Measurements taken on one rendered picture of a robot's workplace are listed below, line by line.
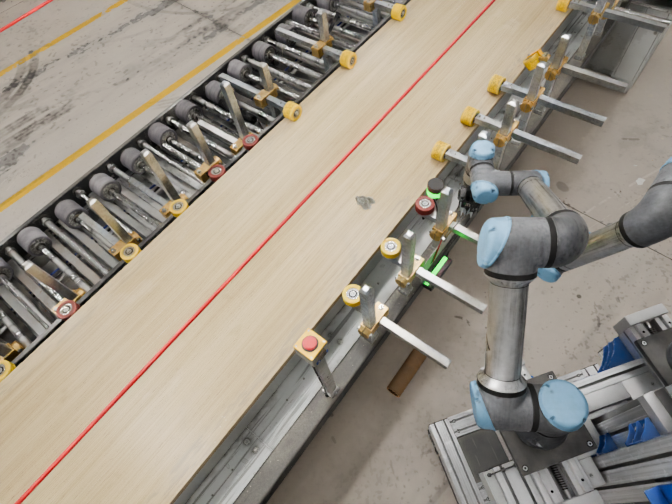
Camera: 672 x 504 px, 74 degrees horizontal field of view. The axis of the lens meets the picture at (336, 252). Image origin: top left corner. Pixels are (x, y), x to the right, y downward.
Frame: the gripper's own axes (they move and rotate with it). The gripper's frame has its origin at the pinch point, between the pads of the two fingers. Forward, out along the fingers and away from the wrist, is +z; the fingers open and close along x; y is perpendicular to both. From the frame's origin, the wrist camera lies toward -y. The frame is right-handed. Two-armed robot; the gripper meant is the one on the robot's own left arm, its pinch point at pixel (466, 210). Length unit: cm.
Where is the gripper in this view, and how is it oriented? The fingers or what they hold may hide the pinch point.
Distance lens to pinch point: 174.6
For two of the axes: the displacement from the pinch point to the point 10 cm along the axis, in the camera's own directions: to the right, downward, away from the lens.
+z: 1.0, 5.2, 8.5
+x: 9.5, 2.1, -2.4
